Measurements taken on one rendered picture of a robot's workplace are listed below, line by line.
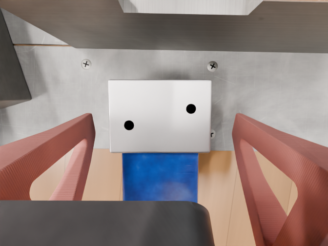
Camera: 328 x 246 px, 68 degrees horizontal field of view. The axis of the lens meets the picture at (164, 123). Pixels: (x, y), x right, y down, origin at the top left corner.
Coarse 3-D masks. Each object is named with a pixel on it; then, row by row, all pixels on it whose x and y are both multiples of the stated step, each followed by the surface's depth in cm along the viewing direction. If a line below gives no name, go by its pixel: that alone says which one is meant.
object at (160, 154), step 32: (128, 96) 12; (160, 96) 12; (192, 96) 12; (128, 128) 12; (160, 128) 12; (192, 128) 12; (128, 160) 13; (160, 160) 13; (192, 160) 13; (128, 192) 13; (160, 192) 13; (192, 192) 14
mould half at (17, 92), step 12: (0, 12) 16; (0, 24) 16; (0, 36) 15; (0, 48) 15; (12, 48) 16; (0, 60) 15; (12, 60) 16; (0, 72) 14; (12, 72) 15; (0, 84) 14; (12, 84) 15; (24, 84) 16; (0, 96) 14; (12, 96) 15; (24, 96) 16; (0, 108) 17
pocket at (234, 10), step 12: (120, 0) 8; (132, 0) 9; (144, 0) 9; (156, 0) 9; (168, 0) 9; (180, 0) 9; (192, 0) 9; (204, 0) 9; (216, 0) 9; (228, 0) 9; (240, 0) 9; (252, 0) 9; (132, 12) 9; (144, 12) 9; (156, 12) 9; (168, 12) 9; (180, 12) 9; (192, 12) 9; (204, 12) 9; (216, 12) 9; (228, 12) 9; (240, 12) 9
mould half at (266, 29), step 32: (0, 0) 8; (32, 0) 8; (64, 0) 8; (96, 0) 8; (288, 0) 8; (320, 0) 8; (64, 32) 12; (96, 32) 12; (128, 32) 12; (160, 32) 12; (192, 32) 12; (224, 32) 12; (256, 32) 12; (288, 32) 12; (320, 32) 11
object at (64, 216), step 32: (64, 128) 10; (0, 160) 7; (32, 160) 7; (0, 192) 6; (64, 192) 11; (0, 224) 5; (32, 224) 5; (64, 224) 5; (96, 224) 5; (128, 224) 5; (160, 224) 5; (192, 224) 5
